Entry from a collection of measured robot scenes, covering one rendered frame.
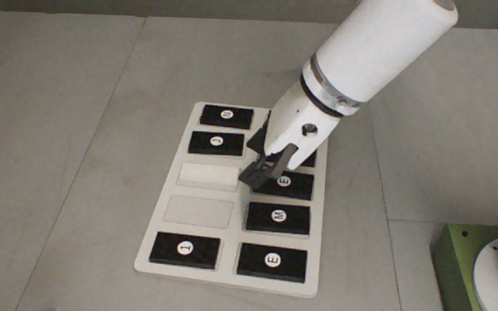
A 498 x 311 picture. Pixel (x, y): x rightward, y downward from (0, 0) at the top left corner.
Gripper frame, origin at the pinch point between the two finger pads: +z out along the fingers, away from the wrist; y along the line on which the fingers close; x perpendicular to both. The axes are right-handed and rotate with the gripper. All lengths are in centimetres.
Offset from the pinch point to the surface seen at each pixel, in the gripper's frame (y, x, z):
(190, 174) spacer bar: 7.2, 3.7, 17.1
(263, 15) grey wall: 179, -22, 76
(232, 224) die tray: -1.4, -4.3, 13.4
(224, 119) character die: 22.2, 1.2, 15.5
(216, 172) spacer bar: 8.4, 0.0, 15.0
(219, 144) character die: 15.1, 0.9, 15.3
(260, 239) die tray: -3.6, -8.4, 10.8
